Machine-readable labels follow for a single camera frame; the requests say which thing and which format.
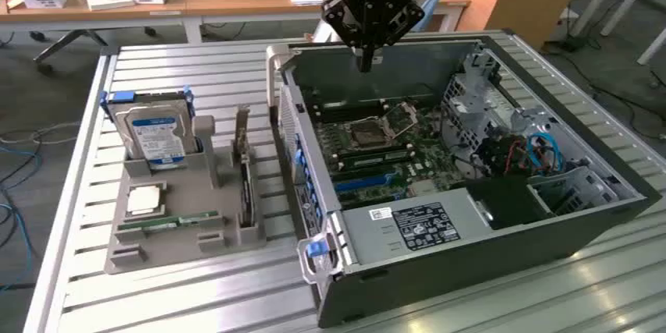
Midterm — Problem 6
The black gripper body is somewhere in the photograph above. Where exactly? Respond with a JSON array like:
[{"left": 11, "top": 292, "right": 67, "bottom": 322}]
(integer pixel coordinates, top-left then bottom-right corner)
[{"left": 341, "top": 0, "right": 418, "bottom": 50}]

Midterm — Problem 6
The graphics card with black fan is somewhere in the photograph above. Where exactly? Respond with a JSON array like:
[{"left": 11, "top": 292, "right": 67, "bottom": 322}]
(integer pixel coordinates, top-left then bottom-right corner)
[{"left": 233, "top": 104, "right": 262, "bottom": 229}]

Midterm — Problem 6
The metal socket cover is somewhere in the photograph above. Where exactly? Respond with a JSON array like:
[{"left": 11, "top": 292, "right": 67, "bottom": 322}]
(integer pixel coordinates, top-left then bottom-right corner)
[{"left": 383, "top": 100, "right": 422, "bottom": 140}]

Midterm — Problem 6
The metal disk bay cage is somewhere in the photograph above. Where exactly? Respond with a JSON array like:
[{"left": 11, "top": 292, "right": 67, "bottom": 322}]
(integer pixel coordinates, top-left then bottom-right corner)
[{"left": 441, "top": 50, "right": 528, "bottom": 154}]

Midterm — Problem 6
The CPU socket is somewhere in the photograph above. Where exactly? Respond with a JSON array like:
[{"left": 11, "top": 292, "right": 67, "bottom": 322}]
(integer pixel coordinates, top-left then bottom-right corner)
[{"left": 345, "top": 117, "right": 398, "bottom": 151}]

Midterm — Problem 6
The small white box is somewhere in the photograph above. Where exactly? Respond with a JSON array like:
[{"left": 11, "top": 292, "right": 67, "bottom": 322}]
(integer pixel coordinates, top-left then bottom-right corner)
[{"left": 560, "top": 8, "right": 580, "bottom": 34}]

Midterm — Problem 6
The black power strip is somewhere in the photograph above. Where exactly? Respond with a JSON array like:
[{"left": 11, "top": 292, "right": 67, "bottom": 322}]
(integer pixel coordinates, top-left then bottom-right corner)
[{"left": 541, "top": 36, "right": 589, "bottom": 53}]

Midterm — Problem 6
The green motherboard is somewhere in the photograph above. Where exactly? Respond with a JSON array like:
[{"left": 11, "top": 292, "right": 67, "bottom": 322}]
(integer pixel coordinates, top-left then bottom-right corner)
[{"left": 301, "top": 87, "right": 473, "bottom": 209}]

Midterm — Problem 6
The green RAM stick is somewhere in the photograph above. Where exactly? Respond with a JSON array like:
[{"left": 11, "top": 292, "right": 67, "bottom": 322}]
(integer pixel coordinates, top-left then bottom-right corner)
[
  {"left": 338, "top": 145, "right": 414, "bottom": 170},
  {"left": 116, "top": 210, "right": 221, "bottom": 232}
]

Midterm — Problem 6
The blue expansion slot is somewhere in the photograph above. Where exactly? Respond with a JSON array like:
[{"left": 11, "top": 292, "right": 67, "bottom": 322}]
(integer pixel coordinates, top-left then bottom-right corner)
[{"left": 331, "top": 174, "right": 401, "bottom": 194}]

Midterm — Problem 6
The silver chipset heat sink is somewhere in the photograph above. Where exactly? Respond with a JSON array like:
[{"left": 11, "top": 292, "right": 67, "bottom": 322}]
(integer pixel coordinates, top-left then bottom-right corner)
[{"left": 410, "top": 181, "right": 445, "bottom": 198}]

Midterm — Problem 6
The hard disk in blue caddy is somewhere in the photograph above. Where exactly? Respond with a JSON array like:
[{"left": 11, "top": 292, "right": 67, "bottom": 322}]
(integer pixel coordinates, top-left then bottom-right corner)
[{"left": 98, "top": 90, "right": 202, "bottom": 172}]

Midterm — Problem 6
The black office chair base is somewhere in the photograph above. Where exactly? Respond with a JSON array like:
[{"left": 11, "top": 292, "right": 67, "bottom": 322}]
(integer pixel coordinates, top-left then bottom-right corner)
[{"left": 31, "top": 28, "right": 158, "bottom": 75}]

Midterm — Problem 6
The grey power supply unit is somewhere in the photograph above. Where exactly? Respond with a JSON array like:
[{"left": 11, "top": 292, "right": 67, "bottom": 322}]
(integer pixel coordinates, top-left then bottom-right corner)
[{"left": 333, "top": 187, "right": 494, "bottom": 266}]

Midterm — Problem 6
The silver CPU chip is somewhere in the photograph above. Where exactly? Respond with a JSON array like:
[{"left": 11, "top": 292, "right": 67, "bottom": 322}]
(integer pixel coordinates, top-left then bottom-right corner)
[{"left": 126, "top": 186, "right": 163, "bottom": 217}]

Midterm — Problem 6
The grey parts rack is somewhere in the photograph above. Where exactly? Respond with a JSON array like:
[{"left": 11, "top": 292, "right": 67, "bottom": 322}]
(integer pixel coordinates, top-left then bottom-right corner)
[{"left": 103, "top": 114, "right": 270, "bottom": 275}]

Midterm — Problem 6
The black open PC case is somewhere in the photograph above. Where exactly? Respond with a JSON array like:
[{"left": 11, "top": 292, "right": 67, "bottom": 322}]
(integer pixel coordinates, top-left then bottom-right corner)
[{"left": 265, "top": 28, "right": 665, "bottom": 329}]

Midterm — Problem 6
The black wire bundle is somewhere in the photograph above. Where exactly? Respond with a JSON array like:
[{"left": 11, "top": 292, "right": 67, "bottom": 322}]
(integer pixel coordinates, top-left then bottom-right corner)
[{"left": 451, "top": 136, "right": 509, "bottom": 178}]

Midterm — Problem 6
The red wire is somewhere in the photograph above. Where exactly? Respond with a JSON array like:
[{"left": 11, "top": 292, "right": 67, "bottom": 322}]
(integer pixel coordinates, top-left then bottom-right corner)
[{"left": 508, "top": 138, "right": 528, "bottom": 175}]

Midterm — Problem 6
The blue wire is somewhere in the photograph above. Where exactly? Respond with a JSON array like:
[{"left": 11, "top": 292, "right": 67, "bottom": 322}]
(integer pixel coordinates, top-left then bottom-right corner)
[{"left": 525, "top": 132, "right": 569, "bottom": 175}]

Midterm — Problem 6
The metal disk bay bracket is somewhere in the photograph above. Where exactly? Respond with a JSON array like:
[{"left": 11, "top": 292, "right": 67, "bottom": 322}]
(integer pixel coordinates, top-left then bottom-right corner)
[{"left": 526, "top": 165, "right": 629, "bottom": 216}]

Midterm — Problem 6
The white floor cable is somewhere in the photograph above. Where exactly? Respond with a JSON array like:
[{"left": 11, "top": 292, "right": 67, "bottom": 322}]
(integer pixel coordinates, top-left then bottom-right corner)
[{"left": 0, "top": 121, "right": 80, "bottom": 145}]

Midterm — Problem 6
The blue floor cable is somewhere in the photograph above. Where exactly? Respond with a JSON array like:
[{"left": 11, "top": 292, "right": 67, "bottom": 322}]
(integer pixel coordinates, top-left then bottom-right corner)
[{"left": 0, "top": 145, "right": 42, "bottom": 292}]

